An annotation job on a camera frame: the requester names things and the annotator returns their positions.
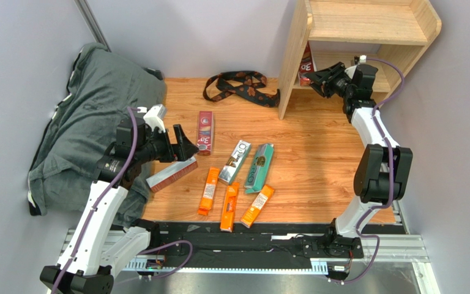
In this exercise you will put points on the silver teal Oral toothpaste box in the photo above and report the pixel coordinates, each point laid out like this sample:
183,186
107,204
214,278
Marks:
230,170

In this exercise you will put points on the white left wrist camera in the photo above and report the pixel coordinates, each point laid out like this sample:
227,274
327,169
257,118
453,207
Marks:
154,117

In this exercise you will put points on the dark green pillow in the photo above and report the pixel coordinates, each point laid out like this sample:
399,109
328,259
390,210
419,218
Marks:
100,89

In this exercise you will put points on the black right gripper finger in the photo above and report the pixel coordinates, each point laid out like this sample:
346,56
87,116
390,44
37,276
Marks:
323,88
325,74

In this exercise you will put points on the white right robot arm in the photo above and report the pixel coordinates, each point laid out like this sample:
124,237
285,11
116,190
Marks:
382,173

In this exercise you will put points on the silver red toothpaste box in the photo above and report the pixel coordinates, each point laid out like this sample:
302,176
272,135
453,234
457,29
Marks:
171,174

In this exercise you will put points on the orange toothpaste box right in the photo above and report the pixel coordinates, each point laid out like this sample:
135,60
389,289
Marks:
257,206

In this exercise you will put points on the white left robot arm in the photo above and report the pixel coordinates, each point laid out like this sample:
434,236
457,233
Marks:
85,266

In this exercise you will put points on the red 3D toothpaste box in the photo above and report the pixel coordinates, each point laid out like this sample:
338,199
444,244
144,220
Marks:
307,65
205,134

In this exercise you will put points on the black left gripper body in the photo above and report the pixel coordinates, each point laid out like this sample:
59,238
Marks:
163,149

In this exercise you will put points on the wooden two-tier shelf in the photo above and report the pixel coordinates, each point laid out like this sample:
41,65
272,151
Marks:
396,31

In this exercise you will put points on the orange toothpaste box middle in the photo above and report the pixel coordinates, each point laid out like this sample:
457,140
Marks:
229,208

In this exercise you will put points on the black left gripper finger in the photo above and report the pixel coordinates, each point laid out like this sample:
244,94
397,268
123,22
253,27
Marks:
185,150
181,139

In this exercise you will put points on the orange toothpaste box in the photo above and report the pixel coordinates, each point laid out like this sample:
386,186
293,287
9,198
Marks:
229,208
207,197
257,206

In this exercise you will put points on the orange toothpaste box left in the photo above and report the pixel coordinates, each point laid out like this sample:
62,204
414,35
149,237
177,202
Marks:
207,197

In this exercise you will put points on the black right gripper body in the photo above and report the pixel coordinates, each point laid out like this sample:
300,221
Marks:
328,81

